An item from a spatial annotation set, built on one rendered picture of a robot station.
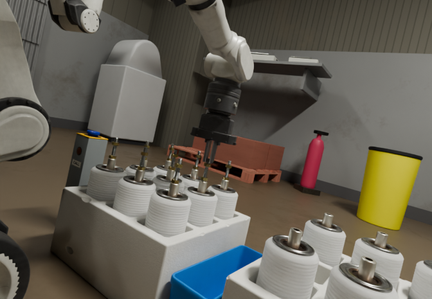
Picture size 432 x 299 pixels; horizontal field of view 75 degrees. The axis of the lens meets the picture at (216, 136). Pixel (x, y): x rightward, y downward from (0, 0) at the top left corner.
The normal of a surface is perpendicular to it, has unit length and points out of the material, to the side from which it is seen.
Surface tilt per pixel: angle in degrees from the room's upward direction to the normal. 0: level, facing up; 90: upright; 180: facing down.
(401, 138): 90
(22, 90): 90
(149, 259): 90
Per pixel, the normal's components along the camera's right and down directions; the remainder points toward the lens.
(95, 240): -0.53, -0.10
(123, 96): 0.77, 0.19
